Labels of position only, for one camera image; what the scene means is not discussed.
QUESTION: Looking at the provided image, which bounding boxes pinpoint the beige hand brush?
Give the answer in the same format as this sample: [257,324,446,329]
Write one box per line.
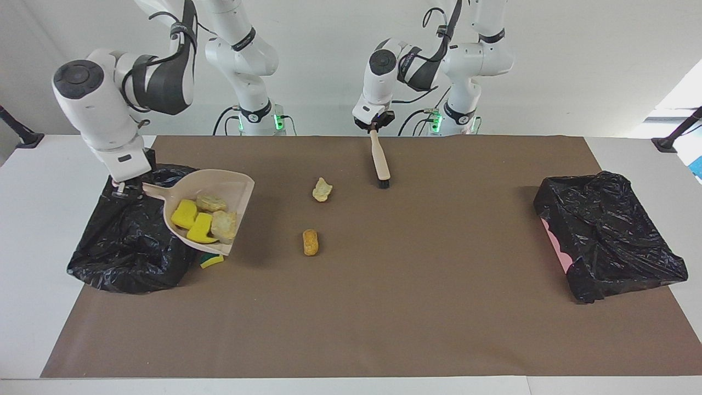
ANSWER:
[369,129,392,189]

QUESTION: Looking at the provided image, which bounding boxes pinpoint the beige plastic dustpan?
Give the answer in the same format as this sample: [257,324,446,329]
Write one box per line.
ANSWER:
[112,169,256,257]

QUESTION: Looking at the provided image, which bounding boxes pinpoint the orange crust bread piece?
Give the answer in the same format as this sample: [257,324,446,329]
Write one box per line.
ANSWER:
[211,210,239,245]

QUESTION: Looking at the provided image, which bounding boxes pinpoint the black plastic trash bag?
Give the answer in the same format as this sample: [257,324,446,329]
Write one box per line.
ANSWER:
[533,171,689,304]
[66,163,215,295]

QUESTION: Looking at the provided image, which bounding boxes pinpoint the pink bin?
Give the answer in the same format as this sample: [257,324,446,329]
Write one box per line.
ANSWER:
[540,218,574,273]

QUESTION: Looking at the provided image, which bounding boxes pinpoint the brown paper table mat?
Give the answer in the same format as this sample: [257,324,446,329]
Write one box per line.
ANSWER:
[40,135,702,379]

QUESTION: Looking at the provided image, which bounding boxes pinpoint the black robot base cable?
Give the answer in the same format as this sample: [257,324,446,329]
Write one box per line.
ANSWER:
[398,108,439,136]
[212,106,242,136]

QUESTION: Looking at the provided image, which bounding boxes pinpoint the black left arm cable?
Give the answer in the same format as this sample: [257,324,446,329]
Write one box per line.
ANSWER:
[392,0,461,105]

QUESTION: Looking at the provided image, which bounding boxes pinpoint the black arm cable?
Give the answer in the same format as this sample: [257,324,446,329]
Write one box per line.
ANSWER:
[122,0,199,129]
[392,0,461,105]

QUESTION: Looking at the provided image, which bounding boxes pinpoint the black camera stand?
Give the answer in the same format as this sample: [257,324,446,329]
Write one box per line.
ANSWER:
[651,106,702,154]
[0,104,45,149]

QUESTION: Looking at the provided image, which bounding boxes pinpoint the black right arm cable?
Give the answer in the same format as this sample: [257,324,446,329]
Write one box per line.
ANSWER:
[122,0,199,129]

